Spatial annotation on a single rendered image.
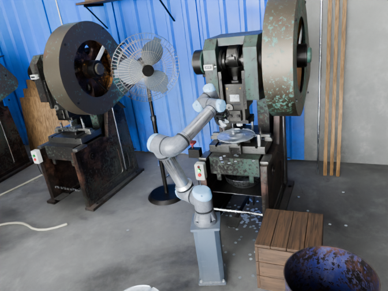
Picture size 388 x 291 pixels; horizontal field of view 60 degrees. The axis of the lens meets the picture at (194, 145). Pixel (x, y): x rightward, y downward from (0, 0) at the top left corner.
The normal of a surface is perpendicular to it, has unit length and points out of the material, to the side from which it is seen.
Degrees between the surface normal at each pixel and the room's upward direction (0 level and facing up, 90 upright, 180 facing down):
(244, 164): 90
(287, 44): 73
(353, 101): 90
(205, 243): 90
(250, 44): 45
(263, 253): 90
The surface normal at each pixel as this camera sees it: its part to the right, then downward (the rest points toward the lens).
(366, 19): -0.39, 0.39
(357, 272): -0.86, 0.26
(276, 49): -0.41, 0.16
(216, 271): -0.08, 0.38
